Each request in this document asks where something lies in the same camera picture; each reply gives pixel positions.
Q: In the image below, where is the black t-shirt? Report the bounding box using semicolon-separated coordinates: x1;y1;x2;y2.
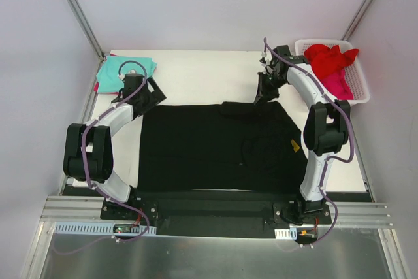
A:
138;102;307;193

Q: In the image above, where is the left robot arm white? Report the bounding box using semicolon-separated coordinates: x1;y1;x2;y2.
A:
63;73;166;220

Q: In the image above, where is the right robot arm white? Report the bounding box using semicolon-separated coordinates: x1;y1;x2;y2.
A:
254;43;354;223

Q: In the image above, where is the folded teal t-shirt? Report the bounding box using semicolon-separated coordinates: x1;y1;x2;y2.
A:
96;55;157;95

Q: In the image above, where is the red t-shirt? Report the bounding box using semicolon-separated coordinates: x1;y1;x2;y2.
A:
304;44;359;79

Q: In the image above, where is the folded pink t-shirt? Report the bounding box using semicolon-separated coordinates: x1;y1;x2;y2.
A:
95;56;125;93

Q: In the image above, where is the magenta t-shirt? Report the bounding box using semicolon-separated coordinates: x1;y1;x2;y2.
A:
322;69;354;100

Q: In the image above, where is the white plastic basket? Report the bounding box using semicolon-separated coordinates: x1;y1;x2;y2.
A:
295;39;370;106

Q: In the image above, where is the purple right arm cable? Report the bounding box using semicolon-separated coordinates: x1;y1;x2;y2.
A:
263;37;355;244

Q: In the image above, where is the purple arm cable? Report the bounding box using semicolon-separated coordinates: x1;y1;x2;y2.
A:
80;61;150;237
263;37;355;244

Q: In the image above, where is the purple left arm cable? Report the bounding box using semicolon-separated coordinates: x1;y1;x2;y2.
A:
80;61;150;237

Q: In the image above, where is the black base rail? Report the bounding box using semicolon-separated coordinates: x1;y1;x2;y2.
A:
62;191;360;239

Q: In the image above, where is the right aluminium frame post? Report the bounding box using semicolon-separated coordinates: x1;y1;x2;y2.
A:
338;0;375;42

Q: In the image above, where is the aluminium frame post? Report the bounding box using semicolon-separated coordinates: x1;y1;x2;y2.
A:
67;0;105;60
338;0;375;42

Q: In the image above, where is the left aluminium frame post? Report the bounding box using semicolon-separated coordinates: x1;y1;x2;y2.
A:
67;0;105;60

